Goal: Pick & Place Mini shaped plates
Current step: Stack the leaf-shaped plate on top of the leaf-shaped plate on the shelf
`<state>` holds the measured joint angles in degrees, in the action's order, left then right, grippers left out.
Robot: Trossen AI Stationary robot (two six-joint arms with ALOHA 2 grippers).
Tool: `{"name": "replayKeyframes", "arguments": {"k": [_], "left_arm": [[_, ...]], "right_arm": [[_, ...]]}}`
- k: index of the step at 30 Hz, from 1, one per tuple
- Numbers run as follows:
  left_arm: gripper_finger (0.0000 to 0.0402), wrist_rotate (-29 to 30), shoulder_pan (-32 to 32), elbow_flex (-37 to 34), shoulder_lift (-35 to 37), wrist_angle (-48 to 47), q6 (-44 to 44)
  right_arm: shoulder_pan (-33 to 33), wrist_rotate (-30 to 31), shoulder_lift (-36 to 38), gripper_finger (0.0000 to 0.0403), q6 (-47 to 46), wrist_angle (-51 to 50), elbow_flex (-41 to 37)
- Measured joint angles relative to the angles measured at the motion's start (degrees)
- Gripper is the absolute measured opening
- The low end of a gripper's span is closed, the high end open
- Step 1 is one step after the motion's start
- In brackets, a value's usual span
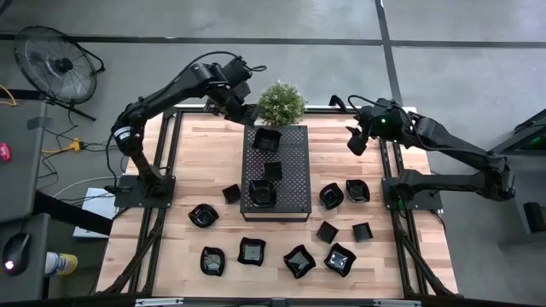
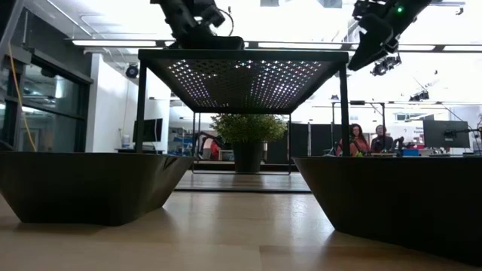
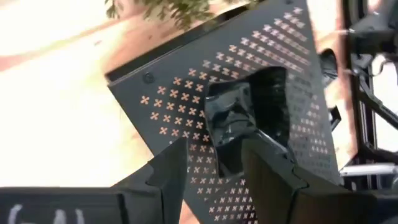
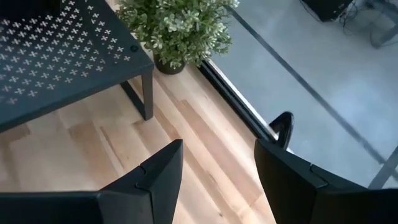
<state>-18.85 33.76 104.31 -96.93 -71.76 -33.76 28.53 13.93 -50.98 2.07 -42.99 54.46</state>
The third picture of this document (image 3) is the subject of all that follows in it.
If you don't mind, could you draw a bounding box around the black rounded pointed-corner plate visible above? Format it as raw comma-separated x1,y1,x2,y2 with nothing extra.
328,105,343,131

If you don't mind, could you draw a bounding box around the black deep wavy square plate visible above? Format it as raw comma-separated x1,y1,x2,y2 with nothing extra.
203,65,296,180
318,48,340,88

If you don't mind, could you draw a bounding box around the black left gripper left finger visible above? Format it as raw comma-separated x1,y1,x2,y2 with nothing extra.
112,137,189,224

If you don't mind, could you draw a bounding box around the black perforated metal riser shelf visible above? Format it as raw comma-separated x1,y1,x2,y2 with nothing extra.
104,0,343,224

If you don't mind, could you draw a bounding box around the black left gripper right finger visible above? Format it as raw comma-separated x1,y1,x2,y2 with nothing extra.
241,136,343,224

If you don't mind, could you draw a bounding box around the silver aluminium bracket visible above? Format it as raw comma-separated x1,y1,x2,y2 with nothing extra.
340,162,398,179

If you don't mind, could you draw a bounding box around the black metal table frame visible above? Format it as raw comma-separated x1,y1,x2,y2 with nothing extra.
341,0,398,192

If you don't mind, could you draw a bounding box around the potted green artificial plant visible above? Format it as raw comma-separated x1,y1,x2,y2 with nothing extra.
104,0,262,31

